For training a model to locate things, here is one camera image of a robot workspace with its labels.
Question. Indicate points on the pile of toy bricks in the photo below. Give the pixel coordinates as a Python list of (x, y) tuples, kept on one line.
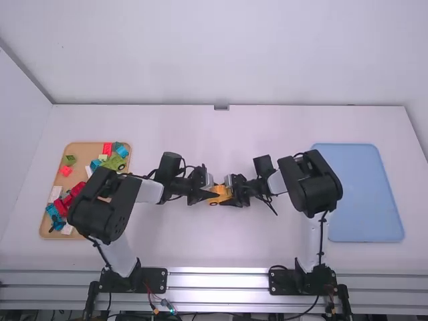
[(61, 205)]

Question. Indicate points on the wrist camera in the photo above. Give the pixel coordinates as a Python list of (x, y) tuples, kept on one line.
[(228, 181), (209, 182)]

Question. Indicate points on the tan tray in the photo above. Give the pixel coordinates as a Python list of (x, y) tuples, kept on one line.
[(83, 150)]

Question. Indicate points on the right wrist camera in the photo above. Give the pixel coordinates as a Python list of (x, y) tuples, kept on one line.
[(228, 181)]

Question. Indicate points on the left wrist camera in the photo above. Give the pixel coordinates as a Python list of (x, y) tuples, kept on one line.
[(209, 182)]

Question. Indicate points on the red toy brick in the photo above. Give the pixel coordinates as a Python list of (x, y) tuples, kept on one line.
[(107, 148), (66, 170)]

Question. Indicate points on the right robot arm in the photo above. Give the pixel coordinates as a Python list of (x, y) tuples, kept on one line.
[(314, 187)]

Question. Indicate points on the white toy brick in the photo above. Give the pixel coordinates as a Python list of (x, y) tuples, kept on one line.
[(88, 171)]

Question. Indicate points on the silver rails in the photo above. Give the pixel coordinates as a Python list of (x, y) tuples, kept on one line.
[(217, 281)]

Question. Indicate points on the blue mat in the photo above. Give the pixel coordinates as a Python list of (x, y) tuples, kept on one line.
[(361, 187)]

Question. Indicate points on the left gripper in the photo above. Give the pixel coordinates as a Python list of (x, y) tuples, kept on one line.
[(194, 185)]

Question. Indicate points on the yellow toy car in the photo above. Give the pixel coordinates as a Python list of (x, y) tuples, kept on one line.
[(219, 190)]

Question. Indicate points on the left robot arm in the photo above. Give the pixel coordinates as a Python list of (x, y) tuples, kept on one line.
[(100, 207)]

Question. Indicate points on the teal toy brick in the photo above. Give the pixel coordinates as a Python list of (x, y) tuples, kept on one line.
[(121, 150), (96, 164)]

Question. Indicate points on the green wheeled toy brick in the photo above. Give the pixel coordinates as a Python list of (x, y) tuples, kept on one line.
[(114, 162)]

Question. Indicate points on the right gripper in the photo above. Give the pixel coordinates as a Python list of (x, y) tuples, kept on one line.
[(241, 190)]

